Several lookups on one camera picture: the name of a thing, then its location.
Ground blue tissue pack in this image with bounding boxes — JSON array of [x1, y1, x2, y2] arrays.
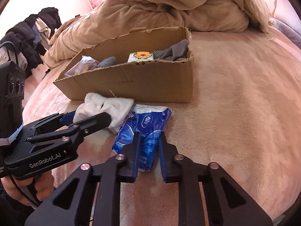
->
[[112, 104, 172, 171]]

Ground dark clothes on rack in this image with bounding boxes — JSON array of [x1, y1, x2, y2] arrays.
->
[[1, 7, 62, 77]]

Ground grey blue sock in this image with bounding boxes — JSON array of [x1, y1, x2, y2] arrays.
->
[[96, 57, 117, 68]]

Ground tan fleece duvet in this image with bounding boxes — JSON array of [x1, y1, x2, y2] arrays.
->
[[44, 0, 269, 68]]

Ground clear plastic snack bag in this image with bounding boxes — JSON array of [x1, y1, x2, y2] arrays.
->
[[64, 56, 99, 77]]

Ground brown cardboard box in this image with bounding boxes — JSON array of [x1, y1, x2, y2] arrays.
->
[[54, 27, 193, 103]]

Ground capybara tissue pack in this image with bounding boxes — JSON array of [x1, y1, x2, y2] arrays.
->
[[128, 51, 154, 63]]

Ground white sock bundle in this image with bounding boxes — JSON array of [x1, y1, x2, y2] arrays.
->
[[73, 92, 134, 134]]

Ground person's left hand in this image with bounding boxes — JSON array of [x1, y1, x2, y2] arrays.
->
[[0, 170, 55, 206]]

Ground purple grey pillow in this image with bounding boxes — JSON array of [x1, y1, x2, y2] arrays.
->
[[274, 19, 301, 48]]

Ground dark grey dotted sock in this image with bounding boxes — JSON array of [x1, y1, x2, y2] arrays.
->
[[152, 39, 189, 61]]

